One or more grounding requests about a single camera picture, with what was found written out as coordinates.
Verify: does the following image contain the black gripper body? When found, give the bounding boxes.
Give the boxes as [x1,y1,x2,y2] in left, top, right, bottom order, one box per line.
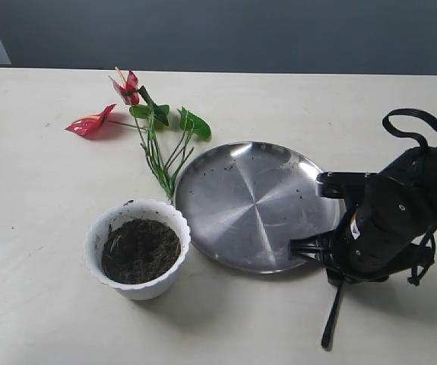
[326,148,437,283]

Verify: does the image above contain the stainless steel spork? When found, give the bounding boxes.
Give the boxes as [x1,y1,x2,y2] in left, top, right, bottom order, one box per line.
[321,281,344,351]

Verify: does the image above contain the artificial red anthurium plant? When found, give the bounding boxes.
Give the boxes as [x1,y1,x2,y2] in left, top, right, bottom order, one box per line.
[65,66,212,204]

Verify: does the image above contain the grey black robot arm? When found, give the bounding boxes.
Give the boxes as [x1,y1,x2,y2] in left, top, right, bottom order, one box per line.
[288,147,437,286]

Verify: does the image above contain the white scalloped plastic pot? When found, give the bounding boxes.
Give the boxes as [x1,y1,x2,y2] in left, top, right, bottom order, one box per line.
[84,199,191,301]

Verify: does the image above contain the dark potting soil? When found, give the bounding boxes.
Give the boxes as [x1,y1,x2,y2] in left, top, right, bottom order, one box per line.
[101,218,181,284]

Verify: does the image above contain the round stainless steel plate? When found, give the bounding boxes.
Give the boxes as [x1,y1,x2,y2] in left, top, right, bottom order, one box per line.
[174,141,346,274]

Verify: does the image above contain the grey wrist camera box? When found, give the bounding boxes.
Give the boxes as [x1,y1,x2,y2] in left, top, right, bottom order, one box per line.
[315,171,377,201]

